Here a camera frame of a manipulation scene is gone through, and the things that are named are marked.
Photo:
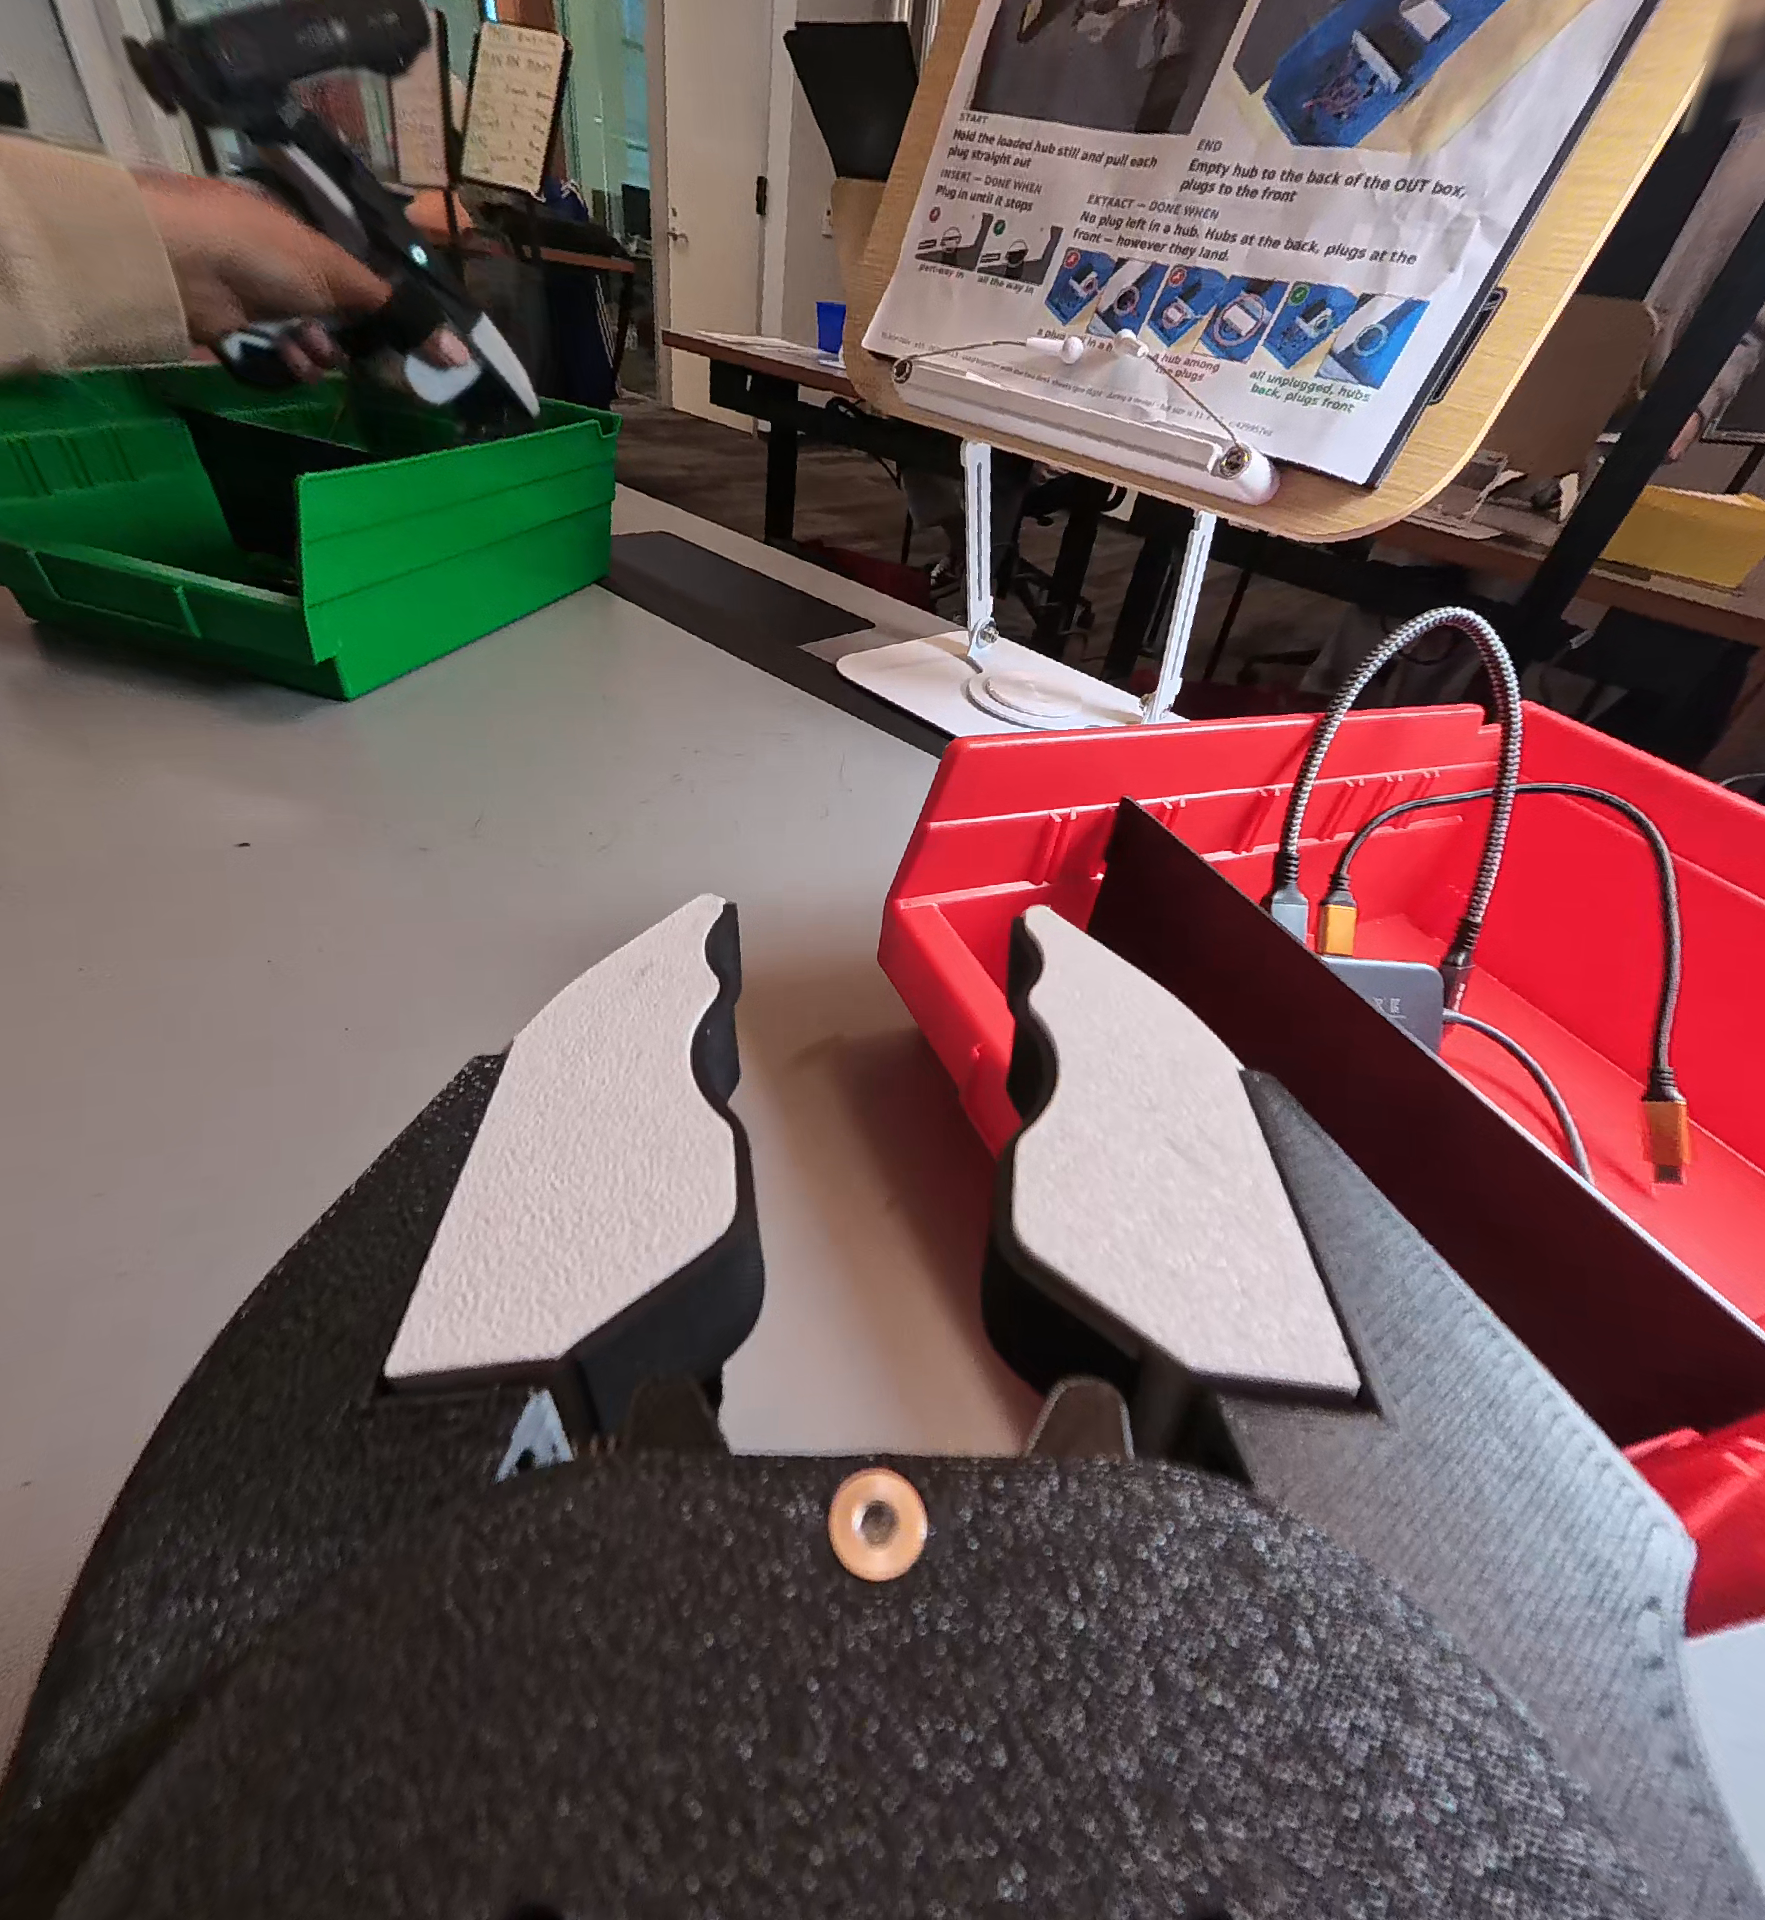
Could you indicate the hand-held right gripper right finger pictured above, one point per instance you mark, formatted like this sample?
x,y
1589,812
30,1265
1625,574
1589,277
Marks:
x,y
1167,1199

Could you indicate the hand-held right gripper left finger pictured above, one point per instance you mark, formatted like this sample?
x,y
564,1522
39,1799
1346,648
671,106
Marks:
x,y
582,1169

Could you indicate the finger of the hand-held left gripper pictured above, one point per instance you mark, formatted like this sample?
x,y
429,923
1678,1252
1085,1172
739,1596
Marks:
x,y
508,374
447,380

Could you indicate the green plastic bin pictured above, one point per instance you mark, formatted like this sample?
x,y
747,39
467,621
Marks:
x,y
448,527

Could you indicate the red plastic bin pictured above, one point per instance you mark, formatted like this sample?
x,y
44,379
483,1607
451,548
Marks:
x,y
958,898

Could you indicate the person's left forearm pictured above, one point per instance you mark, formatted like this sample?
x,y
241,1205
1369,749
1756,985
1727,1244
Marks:
x,y
44,254

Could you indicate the person's left hand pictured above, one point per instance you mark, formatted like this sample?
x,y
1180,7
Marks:
x,y
251,254

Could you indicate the background document board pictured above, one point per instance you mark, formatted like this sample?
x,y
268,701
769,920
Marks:
x,y
513,104
417,120

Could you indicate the black bin divider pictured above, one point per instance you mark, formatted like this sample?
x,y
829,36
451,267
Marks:
x,y
1423,1199
247,482

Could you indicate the blue plastic bin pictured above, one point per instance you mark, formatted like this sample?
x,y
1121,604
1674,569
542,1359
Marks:
x,y
829,325

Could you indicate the background black board stand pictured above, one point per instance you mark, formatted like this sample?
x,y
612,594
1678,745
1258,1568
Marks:
x,y
853,92

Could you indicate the white document stand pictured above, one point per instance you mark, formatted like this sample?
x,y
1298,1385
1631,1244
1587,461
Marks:
x,y
1048,690

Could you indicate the yellow box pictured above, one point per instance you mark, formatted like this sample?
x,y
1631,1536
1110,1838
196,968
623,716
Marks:
x,y
1708,531

